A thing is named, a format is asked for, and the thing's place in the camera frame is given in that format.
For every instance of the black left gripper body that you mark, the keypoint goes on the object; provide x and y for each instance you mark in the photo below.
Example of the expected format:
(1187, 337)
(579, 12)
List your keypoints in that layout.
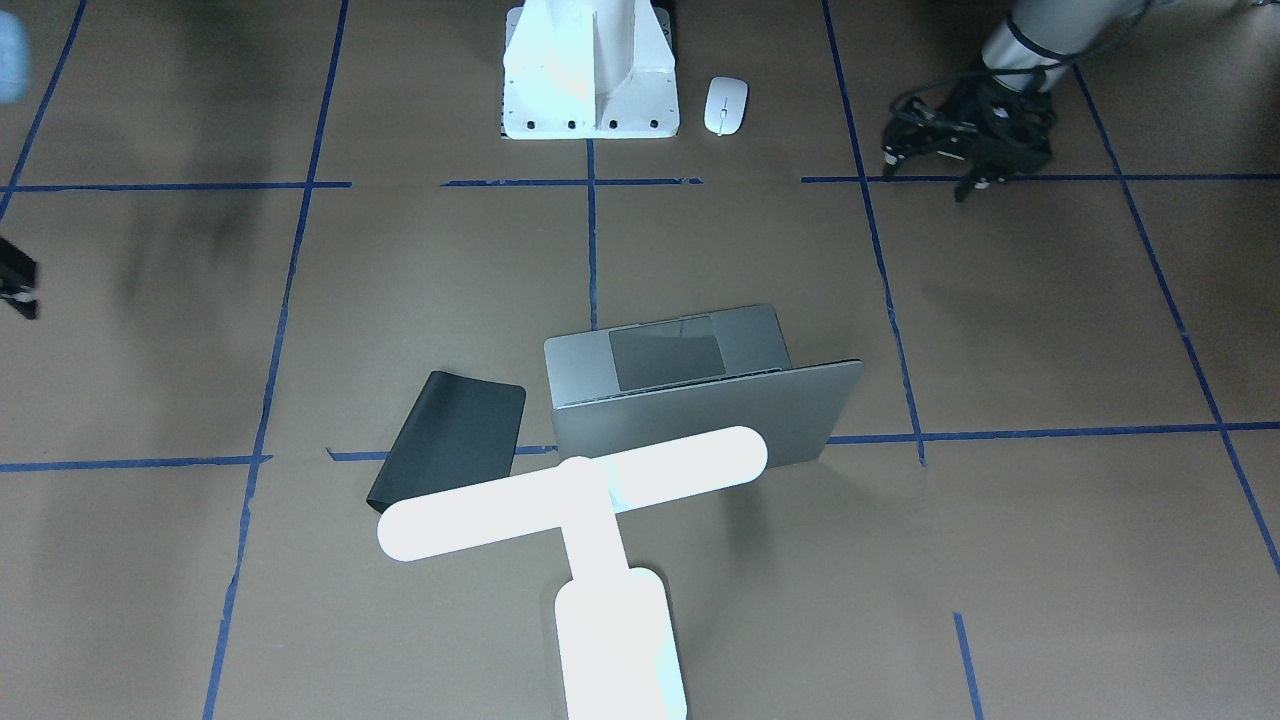
(972, 108)

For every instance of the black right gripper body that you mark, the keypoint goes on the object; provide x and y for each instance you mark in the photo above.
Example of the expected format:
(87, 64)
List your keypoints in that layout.
(14, 277)

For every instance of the white computer mouse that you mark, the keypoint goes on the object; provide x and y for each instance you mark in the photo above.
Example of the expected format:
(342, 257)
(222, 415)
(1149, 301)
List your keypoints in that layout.
(725, 105)

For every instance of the grey laptop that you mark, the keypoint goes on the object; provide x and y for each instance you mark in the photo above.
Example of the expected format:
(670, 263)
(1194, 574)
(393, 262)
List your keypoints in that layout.
(642, 384)

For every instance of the black mouse pad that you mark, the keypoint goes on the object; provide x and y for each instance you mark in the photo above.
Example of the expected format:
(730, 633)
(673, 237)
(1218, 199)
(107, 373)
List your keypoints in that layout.
(460, 432)

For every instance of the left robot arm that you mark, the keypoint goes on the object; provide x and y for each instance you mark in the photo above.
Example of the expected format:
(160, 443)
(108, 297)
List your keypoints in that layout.
(1048, 38)

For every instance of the white desk lamp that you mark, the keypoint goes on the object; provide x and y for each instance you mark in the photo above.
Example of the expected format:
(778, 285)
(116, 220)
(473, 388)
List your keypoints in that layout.
(616, 643)

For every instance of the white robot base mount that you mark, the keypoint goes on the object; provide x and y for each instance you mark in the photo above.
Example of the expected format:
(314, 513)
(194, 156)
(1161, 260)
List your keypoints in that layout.
(574, 70)

